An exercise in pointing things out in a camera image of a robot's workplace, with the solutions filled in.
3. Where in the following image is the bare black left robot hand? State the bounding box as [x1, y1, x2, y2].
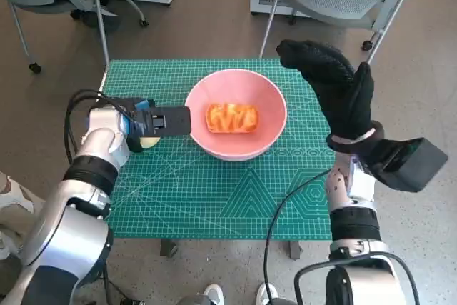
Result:
[119, 97, 156, 153]

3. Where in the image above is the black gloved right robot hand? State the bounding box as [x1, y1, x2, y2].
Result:
[276, 39, 376, 141]

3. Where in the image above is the orange sliced toy bread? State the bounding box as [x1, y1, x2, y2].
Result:
[205, 102, 260, 134]

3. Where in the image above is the pink bowl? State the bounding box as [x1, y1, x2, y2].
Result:
[184, 69, 288, 161]

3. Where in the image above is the green cutting mat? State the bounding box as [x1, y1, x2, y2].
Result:
[98, 59, 338, 240]

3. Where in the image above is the white shoe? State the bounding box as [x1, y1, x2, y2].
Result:
[205, 283, 225, 305]
[257, 282, 278, 305]

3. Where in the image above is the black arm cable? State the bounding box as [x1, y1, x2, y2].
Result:
[293, 251, 419, 305]
[64, 89, 124, 163]
[73, 94, 126, 117]
[264, 169, 335, 305]

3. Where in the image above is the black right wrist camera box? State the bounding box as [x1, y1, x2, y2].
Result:
[363, 136, 449, 193]

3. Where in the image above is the black table bracket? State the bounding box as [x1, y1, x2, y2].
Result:
[288, 239, 304, 260]
[160, 239, 179, 258]

